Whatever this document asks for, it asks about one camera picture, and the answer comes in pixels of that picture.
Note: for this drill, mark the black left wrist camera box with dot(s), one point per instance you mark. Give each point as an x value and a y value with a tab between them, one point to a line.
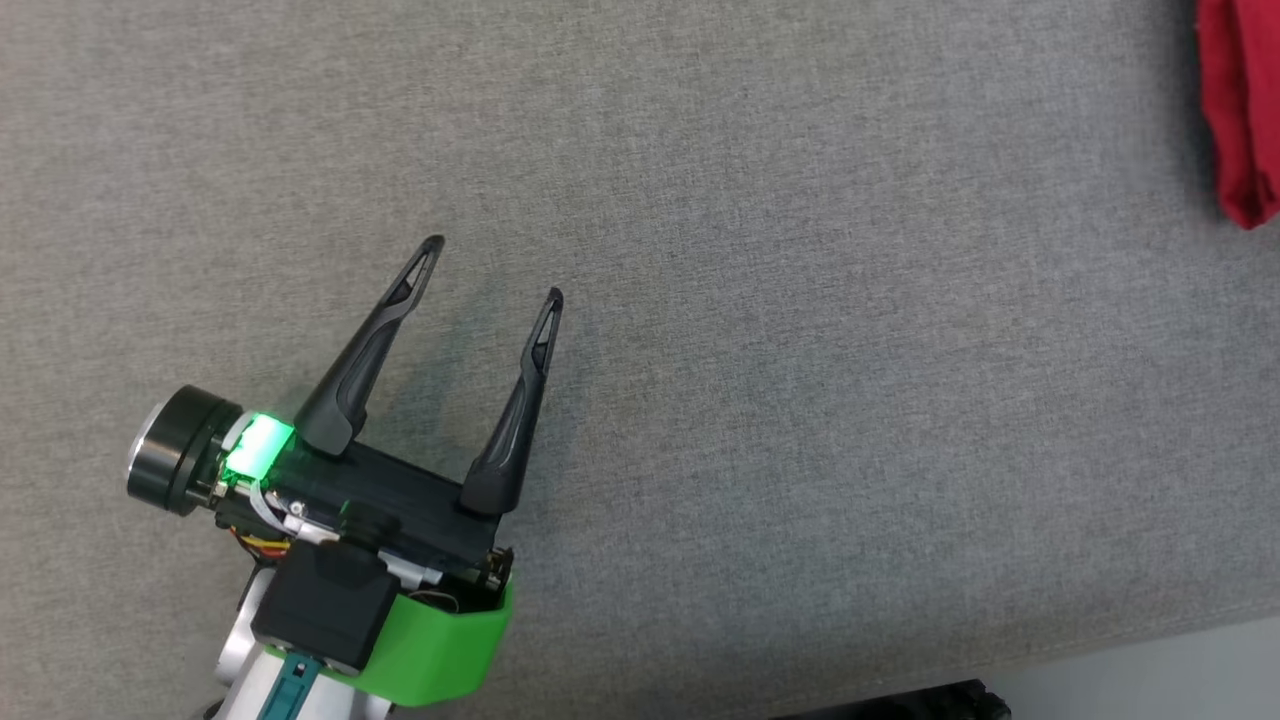
320	600

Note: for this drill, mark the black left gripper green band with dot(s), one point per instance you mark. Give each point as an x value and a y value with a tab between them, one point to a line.
400	490

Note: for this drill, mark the red and white garment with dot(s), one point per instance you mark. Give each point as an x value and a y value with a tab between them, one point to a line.
1245	100

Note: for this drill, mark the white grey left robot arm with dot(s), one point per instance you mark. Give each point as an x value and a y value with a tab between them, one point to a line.
255	695

